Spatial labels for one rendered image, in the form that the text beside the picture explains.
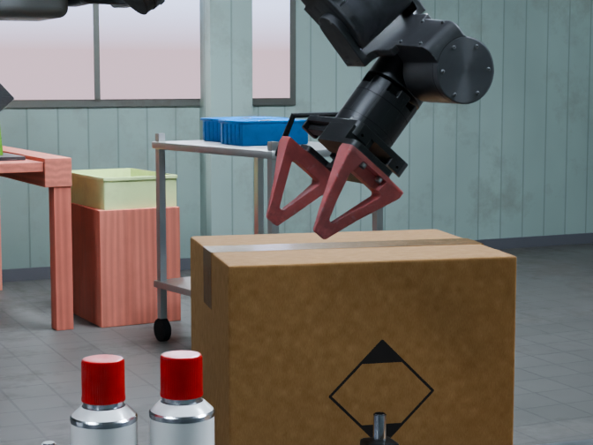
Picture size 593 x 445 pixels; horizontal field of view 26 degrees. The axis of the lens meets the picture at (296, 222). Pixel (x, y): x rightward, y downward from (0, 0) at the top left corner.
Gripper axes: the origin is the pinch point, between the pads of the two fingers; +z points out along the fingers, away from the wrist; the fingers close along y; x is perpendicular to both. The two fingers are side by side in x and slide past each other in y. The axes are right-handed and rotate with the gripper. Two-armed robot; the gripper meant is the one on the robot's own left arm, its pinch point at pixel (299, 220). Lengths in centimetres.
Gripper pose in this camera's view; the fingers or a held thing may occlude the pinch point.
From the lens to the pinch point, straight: 114.2
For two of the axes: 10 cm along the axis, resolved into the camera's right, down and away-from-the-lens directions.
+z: -5.8, 8.0, -1.7
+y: 4.4, 1.2, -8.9
